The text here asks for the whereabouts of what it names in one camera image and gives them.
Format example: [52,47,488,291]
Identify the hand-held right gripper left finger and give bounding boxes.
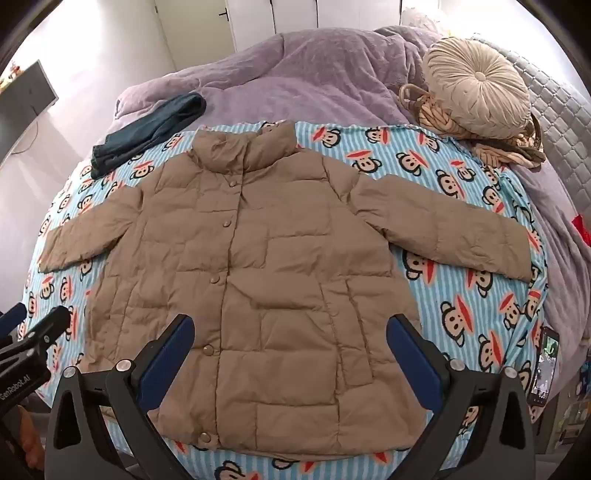
[45,314,195,480]

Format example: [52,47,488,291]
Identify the tan puffer jacket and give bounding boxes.
[37,121,533,462]

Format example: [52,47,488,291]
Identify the purple fleece duvet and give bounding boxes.
[113,25,591,370]

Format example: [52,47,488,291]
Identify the smartphone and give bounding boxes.
[526,325,560,407]

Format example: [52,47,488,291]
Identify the striped monkey print blanket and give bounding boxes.
[21,120,561,480]

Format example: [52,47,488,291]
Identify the wall television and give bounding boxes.
[0,62,60,125]

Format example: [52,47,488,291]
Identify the white door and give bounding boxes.
[154,0,238,72]

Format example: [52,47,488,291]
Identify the white wardrobe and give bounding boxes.
[272,0,444,38]

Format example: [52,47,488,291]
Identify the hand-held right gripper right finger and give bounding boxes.
[387,315,539,480]

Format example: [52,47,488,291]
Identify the blue jeans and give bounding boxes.
[90,92,207,181]

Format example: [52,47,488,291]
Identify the beige knotted cushion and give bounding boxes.
[399,83,546,168]

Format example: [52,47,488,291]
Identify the floral white pillow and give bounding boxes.
[401,7,444,42]

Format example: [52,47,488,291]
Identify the grey quilted headboard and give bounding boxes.
[471,32,591,185]

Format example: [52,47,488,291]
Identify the round beige pleated cushion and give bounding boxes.
[422,38,532,139]

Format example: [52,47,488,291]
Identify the person's left hand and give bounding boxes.
[16,406,45,462]

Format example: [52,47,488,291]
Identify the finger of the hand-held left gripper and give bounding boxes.
[0,306,71,370]
[0,304,27,344]

